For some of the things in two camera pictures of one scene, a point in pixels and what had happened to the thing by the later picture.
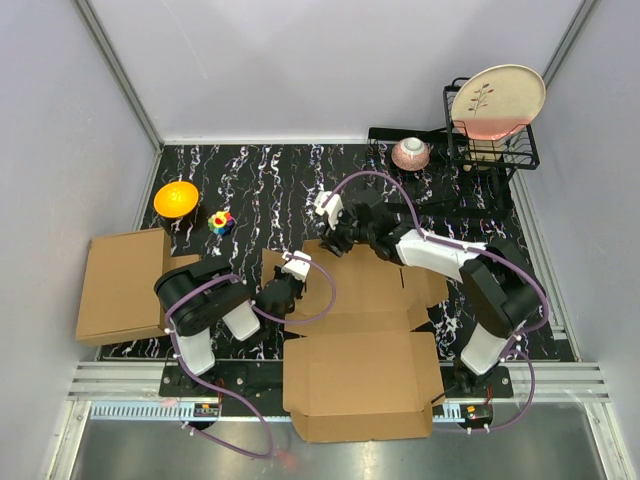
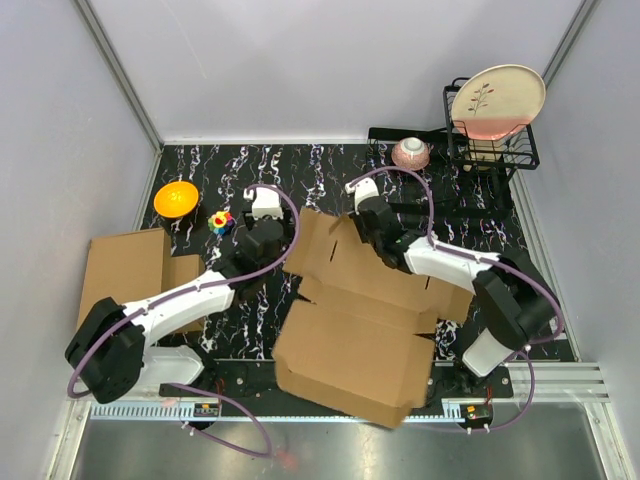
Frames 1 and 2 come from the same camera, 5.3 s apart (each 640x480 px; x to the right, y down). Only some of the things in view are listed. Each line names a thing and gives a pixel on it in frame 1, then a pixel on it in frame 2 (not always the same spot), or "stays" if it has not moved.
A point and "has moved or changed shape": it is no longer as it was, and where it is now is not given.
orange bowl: [176, 199] stays
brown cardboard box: [363, 370] has moved or changed shape
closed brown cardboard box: [118, 299] stays
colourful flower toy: [220, 222] stays
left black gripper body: [295, 284] -> [288, 231]
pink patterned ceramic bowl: [411, 154] stays
